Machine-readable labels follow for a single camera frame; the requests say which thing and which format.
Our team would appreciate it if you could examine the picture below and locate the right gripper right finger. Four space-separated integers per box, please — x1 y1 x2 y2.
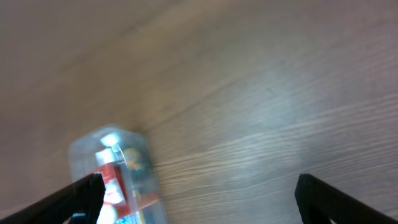
295 174 397 224

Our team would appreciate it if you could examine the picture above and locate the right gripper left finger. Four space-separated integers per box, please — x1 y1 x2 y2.
1 173 106 224

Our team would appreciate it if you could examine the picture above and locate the red white medicine box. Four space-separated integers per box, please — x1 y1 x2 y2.
93 163 130 218

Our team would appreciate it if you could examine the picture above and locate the clear plastic container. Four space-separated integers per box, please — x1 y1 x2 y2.
68 126 169 224

